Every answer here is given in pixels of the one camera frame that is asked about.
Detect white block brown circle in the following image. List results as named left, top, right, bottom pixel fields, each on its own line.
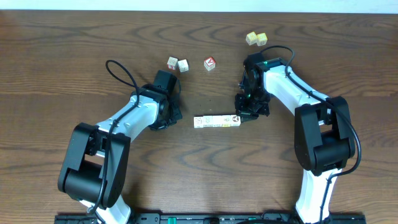
left=230, top=114, right=241, bottom=126

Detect white block cat drawing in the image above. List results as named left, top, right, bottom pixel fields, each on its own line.
left=193, top=116, right=203, bottom=128

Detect white block yellow side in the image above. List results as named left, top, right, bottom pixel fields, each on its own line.
left=221, top=115, right=231, bottom=127

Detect white block blue side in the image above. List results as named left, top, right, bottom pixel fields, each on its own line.
left=203, top=116, right=213, bottom=128

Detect white block green side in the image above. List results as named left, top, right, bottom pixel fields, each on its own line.
left=212, top=115, right=223, bottom=127

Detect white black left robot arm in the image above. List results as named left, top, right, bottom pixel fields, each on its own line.
left=58, top=85, right=182, bottom=223

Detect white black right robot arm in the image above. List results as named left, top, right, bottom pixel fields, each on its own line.
left=234, top=58, right=354, bottom=223

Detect white wooden block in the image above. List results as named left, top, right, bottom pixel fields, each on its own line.
left=178, top=59, right=189, bottom=73

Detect white block red side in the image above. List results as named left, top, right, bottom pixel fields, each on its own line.
left=167, top=57, right=178, bottom=70

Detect red letter wooden block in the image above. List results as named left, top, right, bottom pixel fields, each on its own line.
left=204, top=57, right=216, bottom=71

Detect pale yellow wooden block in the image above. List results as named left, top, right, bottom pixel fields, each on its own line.
left=246, top=32, right=257, bottom=45

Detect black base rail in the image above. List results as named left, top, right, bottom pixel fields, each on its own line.
left=54, top=212, right=366, bottom=224

